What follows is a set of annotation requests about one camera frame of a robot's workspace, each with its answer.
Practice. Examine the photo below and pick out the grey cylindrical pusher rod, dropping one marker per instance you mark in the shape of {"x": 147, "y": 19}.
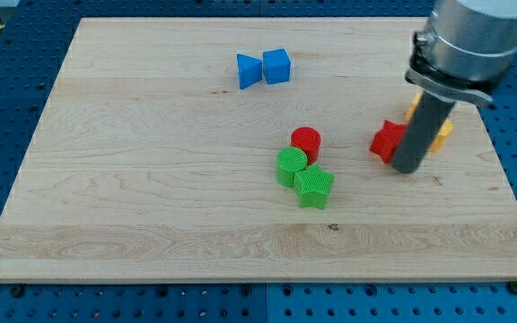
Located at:
{"x": 427, "y": 120}

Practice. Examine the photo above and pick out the red star block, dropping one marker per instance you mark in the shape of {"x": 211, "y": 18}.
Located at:
{"x": 386, "y": 140}

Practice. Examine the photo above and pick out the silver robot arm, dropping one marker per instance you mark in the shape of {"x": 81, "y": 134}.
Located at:
{"x": 463, "y": 53}

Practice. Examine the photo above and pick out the green star block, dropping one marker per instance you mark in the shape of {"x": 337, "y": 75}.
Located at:
{"x": 312, "y": 186}

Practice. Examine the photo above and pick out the yellow block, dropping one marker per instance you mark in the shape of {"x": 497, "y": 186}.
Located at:
{"x": 444, "y": 131}

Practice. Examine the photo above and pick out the red cylinder block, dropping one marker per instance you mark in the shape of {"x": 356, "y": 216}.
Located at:
{"x": 307, "y": 139}

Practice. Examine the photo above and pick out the green cylinder block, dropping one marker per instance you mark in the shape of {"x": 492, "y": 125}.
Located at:
{"x": 289, "y": 161}

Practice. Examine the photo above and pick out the blue cube block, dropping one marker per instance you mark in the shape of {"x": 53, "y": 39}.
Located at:
{"x": 276, "y": 66}

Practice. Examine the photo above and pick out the blue triangle block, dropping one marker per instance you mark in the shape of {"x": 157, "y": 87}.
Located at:
{"x": 249, "y": 70}

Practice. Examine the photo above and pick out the wooden board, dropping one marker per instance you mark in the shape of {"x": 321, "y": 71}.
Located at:
{"x": 150, "y": 165}

